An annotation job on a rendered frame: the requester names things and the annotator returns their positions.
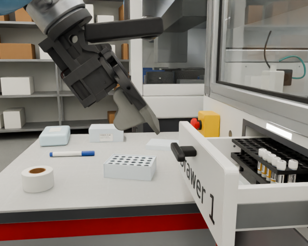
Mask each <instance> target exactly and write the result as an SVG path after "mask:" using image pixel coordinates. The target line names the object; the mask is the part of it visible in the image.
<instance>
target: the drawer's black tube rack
mask: <svg viewBox="0 0 308 246"><path fill-rule="evenodd" d="M242 141H245V142H247V143H248V144H250V145H251V146H253V147H254V148H256V149H258V150H259V149H260V148H264V149H266V150H267V151H269V152H271V154H275V155H276V157H279V158H281V160H284V161H286V168H287V169H288V170H290V172H289V174H296V180H295V182H296V183H302V182H308V157H307V156H305V155H303V154H301V153H299V152H297V151H295V150H293V149H291V148H289V147H287V146H285V145H283V144H281V143H280V142H278V141H276V140H274V139H272V138H243V139H242ZM231 158H232V159H233V160H235V161H236V162H237V163H238V164H239V165H240V171H243V169H245V170H246V171H247V172H248V173H249V174H250V175H251V176H253V177H254V178H255V179H256V185H258V184H270V181H267V180H266V178H265V177H262V175H261V174H259V173H258V161H257V160H256V159H255V158H253V157H252V156H250V155H249V154H248V153H246V152H245V151H244V150H242V149H241V152H231ZM289 160H297V161H298V168H297V170H291V169H289V168H288V161H289ZM287 176H288V175H285V176H284V183H287Z"/></svg>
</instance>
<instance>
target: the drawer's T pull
mask: <svg viewBox="0 0 308 246"><path fill-rule="evenodd" d="M171 150H172V152H173V154H174V156H175V158H176V160H177V161H178V162H184V161H185V157H195V156H196V155H197V151H196V150H195V148H194V147H193V146H179V145H178V144H177V143H171Z"/></svg>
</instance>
